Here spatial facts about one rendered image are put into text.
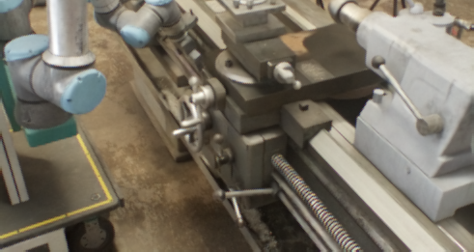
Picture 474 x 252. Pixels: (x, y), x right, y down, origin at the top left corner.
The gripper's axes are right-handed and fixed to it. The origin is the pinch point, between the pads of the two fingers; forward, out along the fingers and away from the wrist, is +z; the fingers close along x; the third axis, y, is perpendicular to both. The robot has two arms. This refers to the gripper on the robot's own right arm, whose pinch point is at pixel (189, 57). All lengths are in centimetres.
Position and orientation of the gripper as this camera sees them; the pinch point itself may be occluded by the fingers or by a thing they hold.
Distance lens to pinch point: 221.2
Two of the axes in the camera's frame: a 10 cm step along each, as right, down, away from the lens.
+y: -7.6, 6.2, -1.9
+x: 6.0, 5.6, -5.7
